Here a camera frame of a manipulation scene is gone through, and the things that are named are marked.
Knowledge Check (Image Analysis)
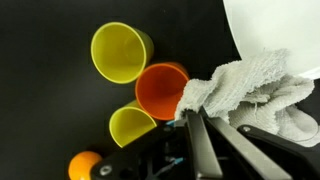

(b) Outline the white terry towel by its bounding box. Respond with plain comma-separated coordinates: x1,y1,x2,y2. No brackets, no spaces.
174,49,320,147

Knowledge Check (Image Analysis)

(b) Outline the blue plastic cup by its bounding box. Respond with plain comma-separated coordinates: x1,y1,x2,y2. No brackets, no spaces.
166,120,175,126

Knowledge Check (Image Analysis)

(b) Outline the orange plastic cup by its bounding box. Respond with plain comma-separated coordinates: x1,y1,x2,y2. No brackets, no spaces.
135,62,189,120

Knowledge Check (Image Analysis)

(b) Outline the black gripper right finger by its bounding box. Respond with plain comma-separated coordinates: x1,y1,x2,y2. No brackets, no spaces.
200,109,320,180

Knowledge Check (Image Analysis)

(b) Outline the orange ball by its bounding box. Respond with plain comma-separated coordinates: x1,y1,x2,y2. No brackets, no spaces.
68,151,102,180

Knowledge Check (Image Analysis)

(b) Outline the yellow cup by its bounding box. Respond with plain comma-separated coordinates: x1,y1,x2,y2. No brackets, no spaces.
90,22,154,84
109,100,158,148

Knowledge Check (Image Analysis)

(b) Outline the yellow cup front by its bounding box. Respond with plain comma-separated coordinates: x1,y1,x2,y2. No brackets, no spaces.
90,22,154,84

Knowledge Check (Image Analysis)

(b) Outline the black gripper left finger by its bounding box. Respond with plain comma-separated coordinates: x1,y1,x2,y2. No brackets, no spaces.
90,110,223,180

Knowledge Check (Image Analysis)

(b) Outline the white square plate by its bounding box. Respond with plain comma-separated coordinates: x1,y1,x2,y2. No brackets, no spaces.
223,0,320,79

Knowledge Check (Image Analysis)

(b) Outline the yellow cup back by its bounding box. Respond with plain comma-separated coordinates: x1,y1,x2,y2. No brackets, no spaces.
109,100,158,148

